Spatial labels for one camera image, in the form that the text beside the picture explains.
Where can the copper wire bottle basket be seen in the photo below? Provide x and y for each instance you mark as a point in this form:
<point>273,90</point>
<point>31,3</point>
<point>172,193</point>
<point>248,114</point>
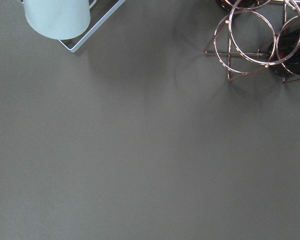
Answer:
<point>258,35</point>

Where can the white mug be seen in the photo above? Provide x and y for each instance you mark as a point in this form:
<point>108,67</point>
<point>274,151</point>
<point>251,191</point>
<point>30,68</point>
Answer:
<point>58,19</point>

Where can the white wire cup rack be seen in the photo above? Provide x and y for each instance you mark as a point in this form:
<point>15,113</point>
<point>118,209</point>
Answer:
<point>99,13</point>

